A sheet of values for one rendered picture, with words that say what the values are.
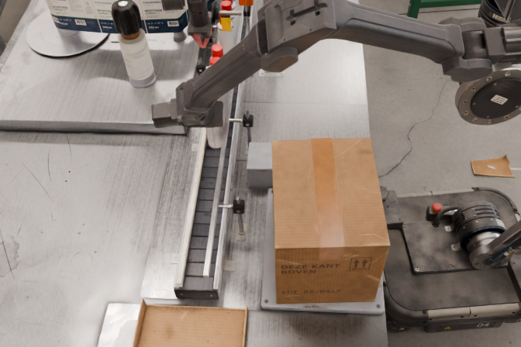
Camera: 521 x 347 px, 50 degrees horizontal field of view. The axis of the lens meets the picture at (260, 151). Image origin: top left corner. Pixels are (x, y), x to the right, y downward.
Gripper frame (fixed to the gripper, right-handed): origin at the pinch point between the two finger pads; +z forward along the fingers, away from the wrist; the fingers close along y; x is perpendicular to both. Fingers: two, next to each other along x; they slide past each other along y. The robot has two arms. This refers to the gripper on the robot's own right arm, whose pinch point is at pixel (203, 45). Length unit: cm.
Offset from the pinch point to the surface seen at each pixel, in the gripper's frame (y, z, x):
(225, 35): -5.0, -0.2, 6.7
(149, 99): 10.2, 13.8, -17.9
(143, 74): 4.4, 8.5, -20.0
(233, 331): 84, 19, 15
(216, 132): 30.5, 6.5, 6.9
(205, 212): 53, 14, 5
